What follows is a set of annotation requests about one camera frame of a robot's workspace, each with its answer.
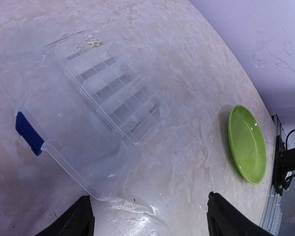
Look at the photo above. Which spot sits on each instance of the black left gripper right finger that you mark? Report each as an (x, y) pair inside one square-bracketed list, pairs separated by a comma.
[(225, 220)]

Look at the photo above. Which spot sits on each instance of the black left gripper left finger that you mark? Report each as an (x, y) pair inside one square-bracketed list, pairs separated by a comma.
[(77, 220)]

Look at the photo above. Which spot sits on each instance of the clear plastic pill organizer box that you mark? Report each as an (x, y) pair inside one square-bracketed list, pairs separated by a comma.
[(83, 100)]

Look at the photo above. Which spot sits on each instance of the green plate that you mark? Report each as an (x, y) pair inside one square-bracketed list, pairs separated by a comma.
[(247, 144)]

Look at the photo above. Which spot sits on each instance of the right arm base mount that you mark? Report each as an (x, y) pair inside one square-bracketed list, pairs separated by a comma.
[(284, 165)]

